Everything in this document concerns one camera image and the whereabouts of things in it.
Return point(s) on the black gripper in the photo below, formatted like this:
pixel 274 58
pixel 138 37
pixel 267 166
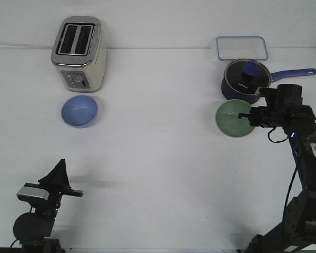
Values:
pixel 264 116
pixel 58 176

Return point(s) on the green bowl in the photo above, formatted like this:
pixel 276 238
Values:
pixel 227 118

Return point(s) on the blue bowl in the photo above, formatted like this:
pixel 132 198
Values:
pixel 79 111

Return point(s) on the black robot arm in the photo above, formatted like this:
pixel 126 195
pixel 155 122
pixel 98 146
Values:
pixel 284 108
pixel 33 229

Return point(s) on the dark blue saucepan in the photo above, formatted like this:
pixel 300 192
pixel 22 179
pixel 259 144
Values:
pixel 231 94

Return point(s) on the glass pot lid blue knob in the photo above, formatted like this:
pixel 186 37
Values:
pixel 246 76

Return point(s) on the silver two-slot toaster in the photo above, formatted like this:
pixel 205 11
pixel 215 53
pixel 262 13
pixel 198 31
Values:
pixel 80 53

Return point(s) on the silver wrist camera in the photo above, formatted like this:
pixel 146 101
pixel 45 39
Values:
pixel 266 92
pixel 28 194

